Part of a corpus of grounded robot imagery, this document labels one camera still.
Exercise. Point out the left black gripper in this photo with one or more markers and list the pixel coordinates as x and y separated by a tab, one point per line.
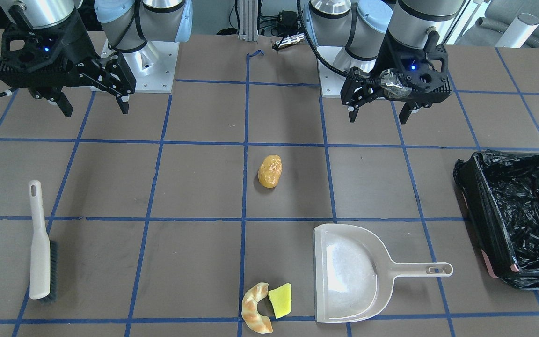
389	56

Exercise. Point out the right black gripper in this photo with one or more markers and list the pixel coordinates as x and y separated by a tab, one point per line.
78	41

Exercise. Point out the round golden bread roll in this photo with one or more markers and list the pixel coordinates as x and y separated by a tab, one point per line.
270	171

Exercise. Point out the beige plastic dustpan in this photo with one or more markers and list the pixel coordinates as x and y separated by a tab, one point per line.
355	274

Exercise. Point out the beige hand brush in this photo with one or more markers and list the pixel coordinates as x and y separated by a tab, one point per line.
43	253

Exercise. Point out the yellow sponge piece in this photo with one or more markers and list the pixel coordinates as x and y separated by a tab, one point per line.
281	300

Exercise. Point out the croissant bread piece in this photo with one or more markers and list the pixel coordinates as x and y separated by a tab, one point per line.
253	319

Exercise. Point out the bin with black bag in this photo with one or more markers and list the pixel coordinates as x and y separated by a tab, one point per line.
501	192

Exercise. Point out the metal connector plug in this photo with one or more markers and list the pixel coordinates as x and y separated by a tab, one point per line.
288	41

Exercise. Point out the black power adapter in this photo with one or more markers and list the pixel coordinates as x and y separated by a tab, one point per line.
288	19

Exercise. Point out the grey office chair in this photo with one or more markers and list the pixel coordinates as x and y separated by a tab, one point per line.
504	21

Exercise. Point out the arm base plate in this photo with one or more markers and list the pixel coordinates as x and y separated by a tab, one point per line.
153	65
330	79

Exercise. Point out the aluminium frame post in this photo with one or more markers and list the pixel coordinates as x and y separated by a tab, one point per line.
248	20

